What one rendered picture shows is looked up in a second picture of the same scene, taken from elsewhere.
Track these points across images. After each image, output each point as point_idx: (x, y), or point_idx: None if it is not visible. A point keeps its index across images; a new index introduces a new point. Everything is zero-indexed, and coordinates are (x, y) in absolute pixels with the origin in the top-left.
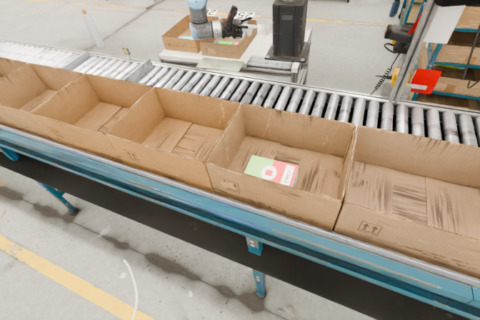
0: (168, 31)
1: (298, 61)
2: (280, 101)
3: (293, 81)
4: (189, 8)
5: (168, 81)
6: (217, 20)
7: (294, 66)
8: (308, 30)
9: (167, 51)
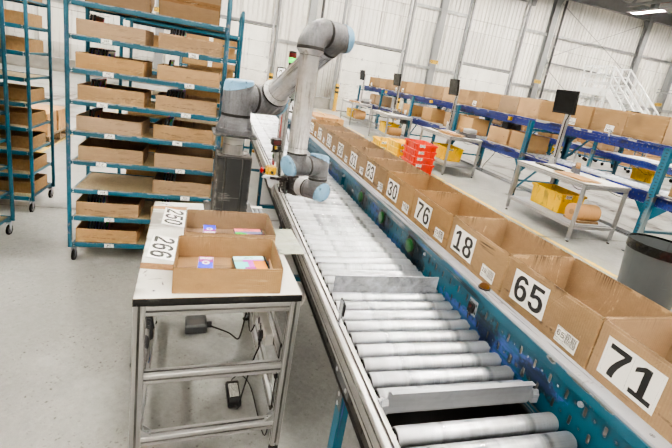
0: (256, 270)
1: (249, 204)
2: (315, 210)
3: None
4: (327, 166)
5: (348, 266)
6: (300, 177)
7: (257, 207)
8: (166, 202)
9: (285, 288)
